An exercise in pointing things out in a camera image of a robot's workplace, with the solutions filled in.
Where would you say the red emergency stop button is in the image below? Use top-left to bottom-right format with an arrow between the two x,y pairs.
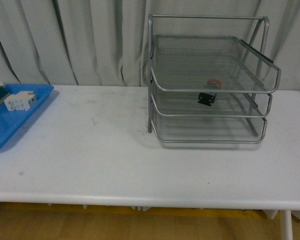
198,78 -> 222,107

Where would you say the white table leg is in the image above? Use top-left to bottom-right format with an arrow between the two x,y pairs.
280,210 -> 294,240

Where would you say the blue plastic tray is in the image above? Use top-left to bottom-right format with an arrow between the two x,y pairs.
0,84 -> 54,149

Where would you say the white circuit breaker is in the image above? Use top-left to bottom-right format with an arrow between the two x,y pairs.
3,91 -> 37,112

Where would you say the white curtain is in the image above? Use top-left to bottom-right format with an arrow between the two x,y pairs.
0,0 -> 300,90

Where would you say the silver mesh paper rack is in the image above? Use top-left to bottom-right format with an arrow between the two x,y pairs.
147,14 -> 281,144

